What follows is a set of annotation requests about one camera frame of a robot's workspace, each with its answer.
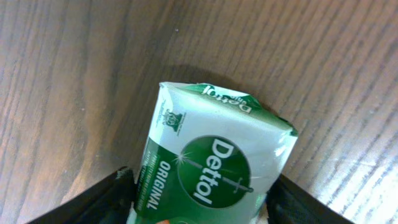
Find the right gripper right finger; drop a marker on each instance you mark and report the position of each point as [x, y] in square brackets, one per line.
[287, 203]

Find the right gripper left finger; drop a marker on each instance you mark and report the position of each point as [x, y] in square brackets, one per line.
[108, 201]

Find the green Dettol soap bar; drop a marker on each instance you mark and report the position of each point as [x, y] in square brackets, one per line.
[210, 157]

